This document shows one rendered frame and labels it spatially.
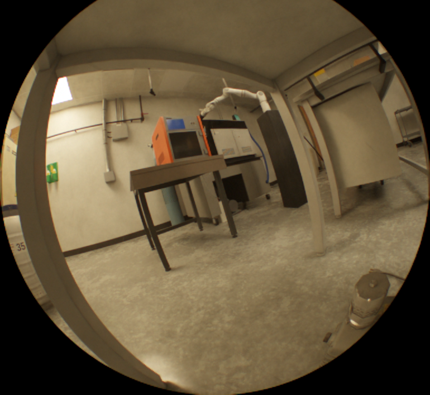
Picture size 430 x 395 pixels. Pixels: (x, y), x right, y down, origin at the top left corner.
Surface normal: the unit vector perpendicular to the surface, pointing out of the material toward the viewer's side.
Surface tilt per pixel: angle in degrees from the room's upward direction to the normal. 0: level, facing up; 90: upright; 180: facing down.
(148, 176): 90
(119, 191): 90
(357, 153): 90
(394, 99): 90
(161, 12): 180
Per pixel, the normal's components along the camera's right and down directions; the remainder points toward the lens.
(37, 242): 0.52, -0.19
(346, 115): -0.80, 0.22
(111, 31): 0.29, 0.96
